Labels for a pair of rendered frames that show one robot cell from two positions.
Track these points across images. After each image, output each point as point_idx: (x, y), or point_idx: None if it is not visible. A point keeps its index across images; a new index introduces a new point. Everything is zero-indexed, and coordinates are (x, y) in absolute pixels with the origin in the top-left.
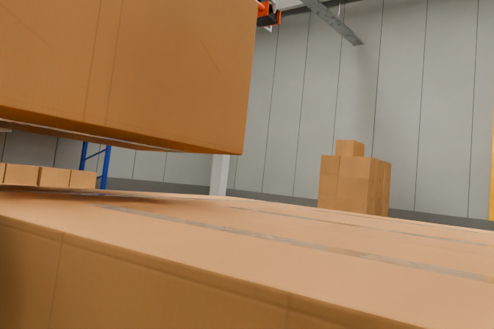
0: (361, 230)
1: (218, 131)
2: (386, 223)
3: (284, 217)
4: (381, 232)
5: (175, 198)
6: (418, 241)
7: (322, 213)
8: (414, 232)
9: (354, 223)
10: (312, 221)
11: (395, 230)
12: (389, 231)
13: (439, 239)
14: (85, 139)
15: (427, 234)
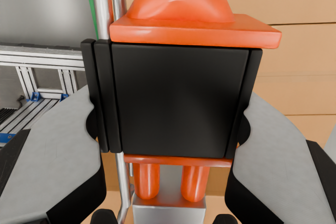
0: (293, 94)
1: None
2: (310, 18)
3: (254, 88)
4: (302, 90)
5: None
6: (315, 102)
7: (258, 1)
8: (321, 62)
9: (289, 63)
10: (269, 89)
11: (311, 67)
12: (306, 81)
13: (327, 83)
14: None
15: (327, 64)
